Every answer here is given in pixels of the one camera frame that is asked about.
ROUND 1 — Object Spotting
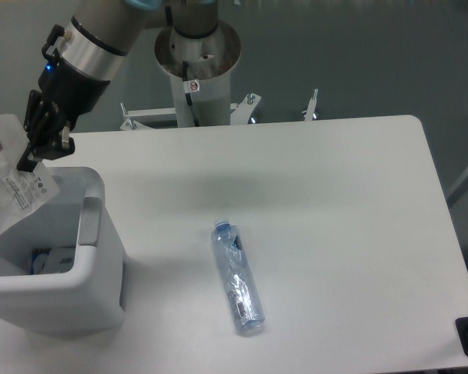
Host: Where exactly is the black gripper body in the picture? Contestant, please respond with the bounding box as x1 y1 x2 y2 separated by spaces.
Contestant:
38 46 110 122

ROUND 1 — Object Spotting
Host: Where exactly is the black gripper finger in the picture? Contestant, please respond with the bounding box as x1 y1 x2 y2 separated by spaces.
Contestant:
16 90 61 172
31 121 76 161

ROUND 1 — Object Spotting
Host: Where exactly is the clear plastic packaging bag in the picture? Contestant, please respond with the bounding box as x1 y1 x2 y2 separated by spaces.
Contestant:
0 114 59 235

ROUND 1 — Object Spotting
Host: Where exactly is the clear plastic water bottle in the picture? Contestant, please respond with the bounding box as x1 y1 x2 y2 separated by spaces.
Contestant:
211 219 265 336

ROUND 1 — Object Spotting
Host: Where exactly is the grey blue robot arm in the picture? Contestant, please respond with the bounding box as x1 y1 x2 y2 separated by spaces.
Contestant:
16 1 218 172

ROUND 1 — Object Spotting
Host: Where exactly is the blue white trash in bin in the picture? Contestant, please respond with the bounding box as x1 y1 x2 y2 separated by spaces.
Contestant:
30 247 76 275

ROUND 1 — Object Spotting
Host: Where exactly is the white plastic trash can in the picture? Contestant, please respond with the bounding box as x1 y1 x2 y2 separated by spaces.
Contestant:
0 167 127 334

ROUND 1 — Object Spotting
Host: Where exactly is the black cable on pedestal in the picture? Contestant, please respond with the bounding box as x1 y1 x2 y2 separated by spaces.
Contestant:
181 60 201 128

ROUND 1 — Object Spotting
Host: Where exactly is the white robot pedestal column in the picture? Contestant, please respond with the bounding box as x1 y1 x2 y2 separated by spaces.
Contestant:
154 20 241 108

